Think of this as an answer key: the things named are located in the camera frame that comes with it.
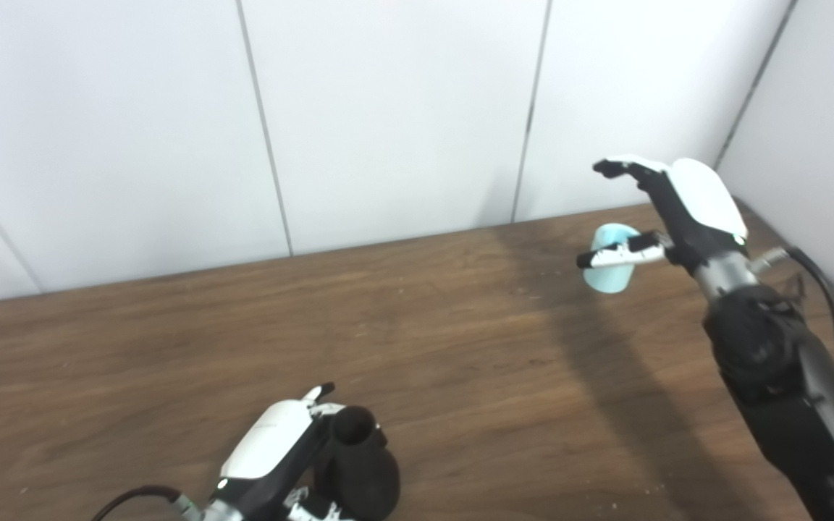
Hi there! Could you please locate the left white and black hand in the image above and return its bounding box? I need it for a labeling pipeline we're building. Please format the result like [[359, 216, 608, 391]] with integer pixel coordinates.
[[207, 382, 353, 521]]

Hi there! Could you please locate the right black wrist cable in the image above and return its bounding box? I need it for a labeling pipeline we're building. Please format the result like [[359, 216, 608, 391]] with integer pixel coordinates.
[[750, 246, 834, 428]]

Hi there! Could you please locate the light-blue hose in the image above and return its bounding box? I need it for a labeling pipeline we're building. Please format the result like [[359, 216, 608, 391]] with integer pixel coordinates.
[[582, 223, 642, 294]]

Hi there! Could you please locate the black nozzle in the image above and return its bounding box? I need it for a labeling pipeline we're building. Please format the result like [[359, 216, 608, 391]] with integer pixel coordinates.
[[313, 405, 401, 521]]

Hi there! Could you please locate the right white and black hand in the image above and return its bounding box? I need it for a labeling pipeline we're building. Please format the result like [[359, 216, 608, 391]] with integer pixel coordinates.
[[576, 155, 749, 279]]

